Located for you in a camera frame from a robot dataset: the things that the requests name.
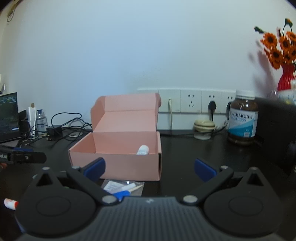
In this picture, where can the laptop screen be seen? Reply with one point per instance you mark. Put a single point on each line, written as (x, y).
(9, 117)

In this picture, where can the black power adapter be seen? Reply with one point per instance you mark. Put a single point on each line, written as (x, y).
(54, 132)

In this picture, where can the pink cardboard box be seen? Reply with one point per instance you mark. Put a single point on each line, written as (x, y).
(121, 124)

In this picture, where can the white wall socket strip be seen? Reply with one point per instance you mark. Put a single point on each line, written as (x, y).
(191, 100)

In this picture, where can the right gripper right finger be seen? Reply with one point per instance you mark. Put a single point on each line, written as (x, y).
(213, 179)

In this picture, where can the white red glue tube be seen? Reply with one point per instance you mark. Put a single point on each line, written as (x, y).
(10, 204)

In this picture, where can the clear small bottle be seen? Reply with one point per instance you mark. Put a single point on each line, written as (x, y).
(41, 123)

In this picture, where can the brown supplement bottle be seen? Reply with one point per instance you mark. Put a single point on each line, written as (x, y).
(243, 115)

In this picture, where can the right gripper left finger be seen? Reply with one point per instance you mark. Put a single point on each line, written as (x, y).
(85, 179)

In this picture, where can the white cream tube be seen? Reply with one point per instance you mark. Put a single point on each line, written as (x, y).
(143, 150)

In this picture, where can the orange flowers red vase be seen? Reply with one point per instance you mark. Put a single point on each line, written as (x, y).
(280, 51)

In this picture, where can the clear plastic bag kit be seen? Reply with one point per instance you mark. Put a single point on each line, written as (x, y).
(122, 188)

